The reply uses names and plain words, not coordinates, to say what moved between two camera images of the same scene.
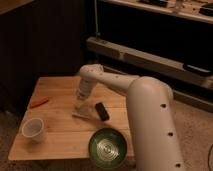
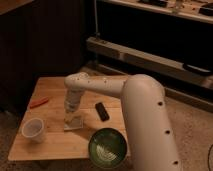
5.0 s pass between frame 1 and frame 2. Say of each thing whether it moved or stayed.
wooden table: stayed
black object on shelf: stayed
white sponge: moved
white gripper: moved
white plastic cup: stayed
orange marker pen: stayed
